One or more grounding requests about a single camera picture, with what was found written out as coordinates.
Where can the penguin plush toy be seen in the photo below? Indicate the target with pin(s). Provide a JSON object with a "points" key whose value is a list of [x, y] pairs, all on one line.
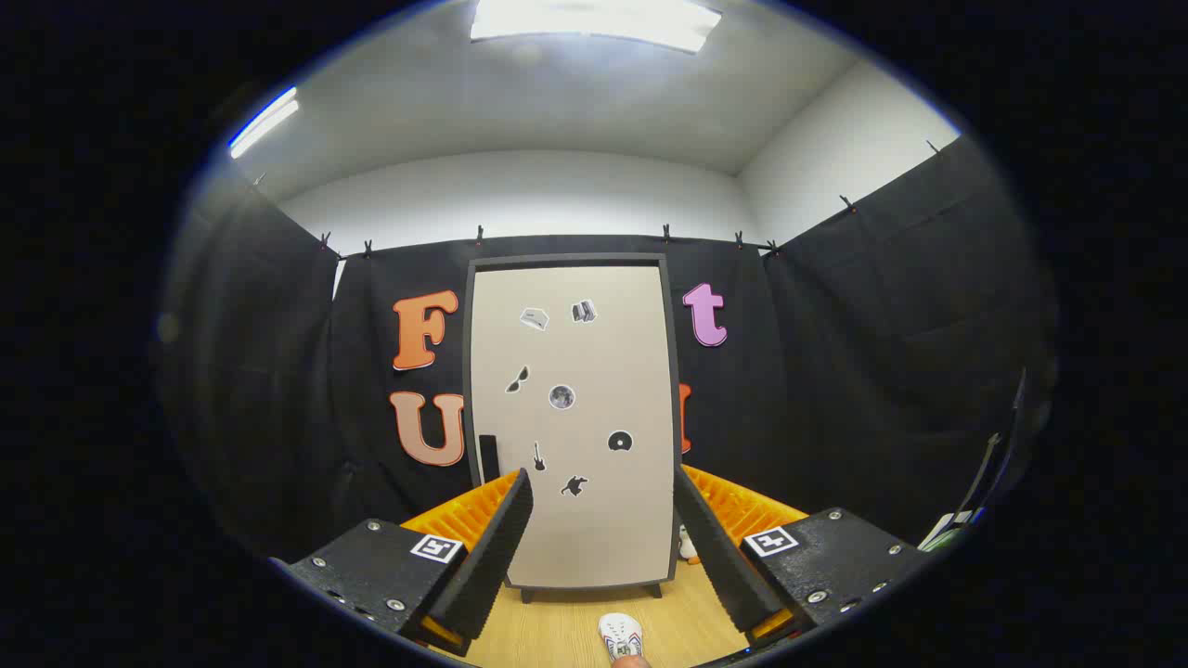
{"points": [[687, 547]]}

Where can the black metal stand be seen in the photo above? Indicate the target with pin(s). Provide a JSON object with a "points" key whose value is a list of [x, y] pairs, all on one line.
{"points": [[989, 455]]}

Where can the white shoe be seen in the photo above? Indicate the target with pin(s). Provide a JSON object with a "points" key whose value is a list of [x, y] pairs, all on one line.
{"points": [[620, 633]]}

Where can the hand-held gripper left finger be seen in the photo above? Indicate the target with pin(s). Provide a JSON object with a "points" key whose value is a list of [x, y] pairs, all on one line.
{"points": [[492, 566]]}

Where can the rectangular ceiling light panel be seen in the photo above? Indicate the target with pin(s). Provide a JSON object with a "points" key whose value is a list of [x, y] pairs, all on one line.
{"points": [[594, 20]]}

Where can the white papers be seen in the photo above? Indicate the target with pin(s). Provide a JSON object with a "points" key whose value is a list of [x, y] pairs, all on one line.
{"points": [[942, 531]]}

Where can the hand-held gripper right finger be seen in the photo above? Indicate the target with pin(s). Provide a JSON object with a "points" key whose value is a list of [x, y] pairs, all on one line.
{"points": [[719, 557]]}

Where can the narrow ceiling light strip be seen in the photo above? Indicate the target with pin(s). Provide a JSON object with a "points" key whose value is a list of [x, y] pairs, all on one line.
{"points": [[264, 121]]}

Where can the black backdrop cloth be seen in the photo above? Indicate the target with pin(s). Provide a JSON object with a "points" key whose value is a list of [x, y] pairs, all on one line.
{"points": [[835, 371]]}

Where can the grey shoe cabinet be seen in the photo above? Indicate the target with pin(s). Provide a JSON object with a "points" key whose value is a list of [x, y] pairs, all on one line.
{"points": [[566, 259]]}

